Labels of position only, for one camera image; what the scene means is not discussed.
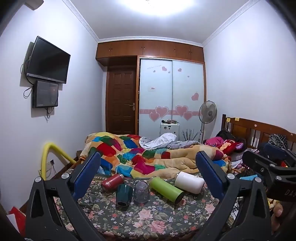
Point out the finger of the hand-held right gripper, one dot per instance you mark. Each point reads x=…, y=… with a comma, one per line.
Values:
x=255, y=162
x=275, y=148

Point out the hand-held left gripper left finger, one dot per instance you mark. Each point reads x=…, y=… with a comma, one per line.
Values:
x=86, y=177

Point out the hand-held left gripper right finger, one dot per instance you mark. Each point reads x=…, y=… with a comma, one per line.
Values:
x=209, y=178

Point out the white plastic cup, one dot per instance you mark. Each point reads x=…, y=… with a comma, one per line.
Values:
x=189, y=182

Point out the dark green cup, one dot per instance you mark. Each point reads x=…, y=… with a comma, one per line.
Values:
x=123, y=195

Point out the clear glass cup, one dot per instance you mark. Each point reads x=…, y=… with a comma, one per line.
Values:
x=141, y=192

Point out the person's right hand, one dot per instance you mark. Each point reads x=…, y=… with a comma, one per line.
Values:
x=276, y=215

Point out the black patterned bag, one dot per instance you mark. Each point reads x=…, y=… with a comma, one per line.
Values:
x=277, y=140

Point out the cyan flat object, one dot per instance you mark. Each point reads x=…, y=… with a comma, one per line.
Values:
x=248, y=178

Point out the red thermos bottle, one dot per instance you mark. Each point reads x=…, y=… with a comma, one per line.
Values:
x=112, y=183

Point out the pink plush toy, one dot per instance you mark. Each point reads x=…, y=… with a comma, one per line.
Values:
x=227, y=144

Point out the wooden bed headboard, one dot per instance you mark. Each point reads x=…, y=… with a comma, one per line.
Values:
x=249, y=127

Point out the black backpack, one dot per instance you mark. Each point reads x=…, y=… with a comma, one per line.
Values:
x=225, y=134

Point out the green thermos bottle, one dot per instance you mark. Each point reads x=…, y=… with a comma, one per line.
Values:
x=165, y=188

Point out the black dried twigs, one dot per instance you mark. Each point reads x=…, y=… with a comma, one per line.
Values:
x=189, y=136

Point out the yellow foam tube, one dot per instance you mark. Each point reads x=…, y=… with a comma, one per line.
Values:
x=46, y=153

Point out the colourful patchwork blanket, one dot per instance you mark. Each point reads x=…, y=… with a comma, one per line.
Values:
x=138, y=160

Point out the grey crumpled blanket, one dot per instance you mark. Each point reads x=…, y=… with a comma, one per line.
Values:
x=161, y=141

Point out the white small appliance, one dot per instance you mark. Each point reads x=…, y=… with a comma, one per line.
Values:
x=169, y=129

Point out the standing electric fan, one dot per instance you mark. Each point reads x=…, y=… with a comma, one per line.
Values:
x=208, y=112

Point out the red box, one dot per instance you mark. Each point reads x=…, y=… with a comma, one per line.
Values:
x=19, y=219

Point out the brown wooden door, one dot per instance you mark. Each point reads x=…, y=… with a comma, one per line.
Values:
x=121, y=102

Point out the frosted sliding wardrobe door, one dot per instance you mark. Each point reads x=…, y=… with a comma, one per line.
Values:
x=155, y=92
x=188, y=92

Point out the wooden overhead cabinet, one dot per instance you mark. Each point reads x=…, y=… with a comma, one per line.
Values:
x=148, y=48

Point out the ceiling light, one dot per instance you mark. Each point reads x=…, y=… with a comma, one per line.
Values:
x=161, y=7

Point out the white air conditioner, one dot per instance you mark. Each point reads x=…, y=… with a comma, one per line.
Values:
x=34, y=4

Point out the wooden bed frame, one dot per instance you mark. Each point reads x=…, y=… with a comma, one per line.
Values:
x=69, y=166

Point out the small black wall monitor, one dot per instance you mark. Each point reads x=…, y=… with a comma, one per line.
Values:
x=45, y=93

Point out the wall-mounted black television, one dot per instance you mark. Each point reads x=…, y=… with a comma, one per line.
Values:
x=49, y=61

